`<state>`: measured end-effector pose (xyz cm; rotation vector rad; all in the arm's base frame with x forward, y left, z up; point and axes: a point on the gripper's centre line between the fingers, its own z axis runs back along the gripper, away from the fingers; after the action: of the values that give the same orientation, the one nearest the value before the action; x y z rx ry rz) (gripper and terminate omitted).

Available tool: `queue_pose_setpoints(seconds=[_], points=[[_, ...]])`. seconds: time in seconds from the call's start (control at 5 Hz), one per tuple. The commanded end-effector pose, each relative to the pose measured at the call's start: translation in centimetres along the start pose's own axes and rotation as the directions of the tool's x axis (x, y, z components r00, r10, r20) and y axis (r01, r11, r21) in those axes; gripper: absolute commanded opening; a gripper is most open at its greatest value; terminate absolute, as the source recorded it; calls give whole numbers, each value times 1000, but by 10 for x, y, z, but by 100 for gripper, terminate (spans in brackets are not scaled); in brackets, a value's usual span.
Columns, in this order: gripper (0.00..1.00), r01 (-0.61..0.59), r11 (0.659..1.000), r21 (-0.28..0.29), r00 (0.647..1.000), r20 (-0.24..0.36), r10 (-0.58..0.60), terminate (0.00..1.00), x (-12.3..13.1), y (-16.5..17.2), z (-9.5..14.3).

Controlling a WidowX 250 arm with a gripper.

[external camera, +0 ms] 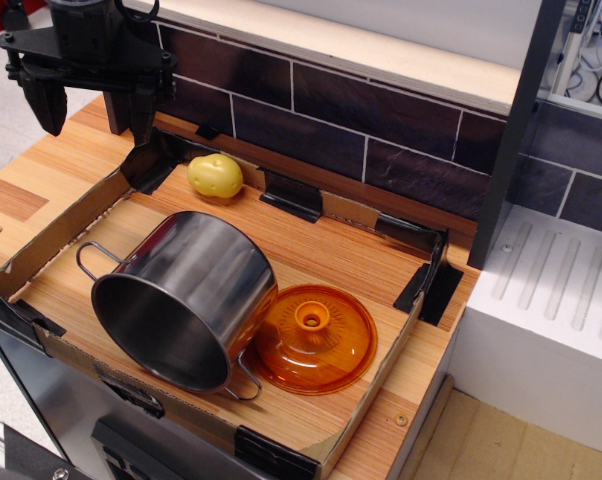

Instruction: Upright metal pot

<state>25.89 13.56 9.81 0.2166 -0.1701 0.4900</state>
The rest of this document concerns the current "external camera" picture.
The black oven control panel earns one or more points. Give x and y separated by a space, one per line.
125 459

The black object on floor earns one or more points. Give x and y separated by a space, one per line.
13 16

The cardboard fence with black tape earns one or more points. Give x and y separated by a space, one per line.
68 190

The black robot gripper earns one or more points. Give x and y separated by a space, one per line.
90 45

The yellow plastic potato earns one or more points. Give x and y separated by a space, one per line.
215 175

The stainless steel pot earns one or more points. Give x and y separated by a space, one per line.
187 302

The dark grey shelf frame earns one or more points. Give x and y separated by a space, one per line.
418 132

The orange transparent pot lid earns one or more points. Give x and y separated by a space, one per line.
315 339

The white dish drainer sink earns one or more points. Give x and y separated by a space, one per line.
530 340

